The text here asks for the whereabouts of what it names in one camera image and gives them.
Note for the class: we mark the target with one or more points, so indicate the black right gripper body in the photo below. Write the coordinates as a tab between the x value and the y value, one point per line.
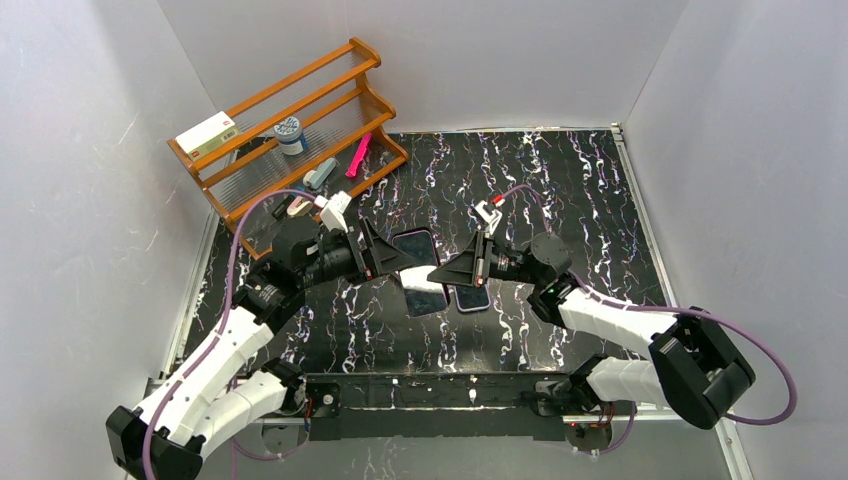
482	263

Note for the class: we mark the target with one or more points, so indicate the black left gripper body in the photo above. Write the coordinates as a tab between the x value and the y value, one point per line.
361	249

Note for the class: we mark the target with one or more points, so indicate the purple phone case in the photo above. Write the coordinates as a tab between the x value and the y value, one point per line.
489	301

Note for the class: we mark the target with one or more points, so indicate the black smartphone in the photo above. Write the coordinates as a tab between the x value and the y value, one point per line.
472	299

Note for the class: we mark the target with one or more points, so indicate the black phone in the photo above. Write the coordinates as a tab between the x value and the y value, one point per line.
422	296

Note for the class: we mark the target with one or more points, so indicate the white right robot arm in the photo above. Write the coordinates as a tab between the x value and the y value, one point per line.
686	361

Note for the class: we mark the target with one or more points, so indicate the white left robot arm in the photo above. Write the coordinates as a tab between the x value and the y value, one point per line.
169	434

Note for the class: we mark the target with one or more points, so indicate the pink marker pen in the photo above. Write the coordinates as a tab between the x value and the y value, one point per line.
359	156

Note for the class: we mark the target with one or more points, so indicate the orange wooden shelf rack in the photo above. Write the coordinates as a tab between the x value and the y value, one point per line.
320	127

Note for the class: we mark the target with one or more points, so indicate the blue white round jar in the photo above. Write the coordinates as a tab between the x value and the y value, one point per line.
290	136

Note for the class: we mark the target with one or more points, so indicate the black front base bar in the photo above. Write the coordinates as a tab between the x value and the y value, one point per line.
432	405

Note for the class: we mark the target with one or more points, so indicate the white cardboard box on shelf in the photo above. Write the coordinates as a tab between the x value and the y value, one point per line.
208	135

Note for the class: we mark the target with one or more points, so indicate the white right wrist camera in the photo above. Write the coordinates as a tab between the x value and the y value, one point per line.
490	217

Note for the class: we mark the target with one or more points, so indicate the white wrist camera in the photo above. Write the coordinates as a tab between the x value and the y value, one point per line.
490	217
332	210

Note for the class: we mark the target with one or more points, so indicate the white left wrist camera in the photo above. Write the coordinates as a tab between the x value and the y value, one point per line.
332	210

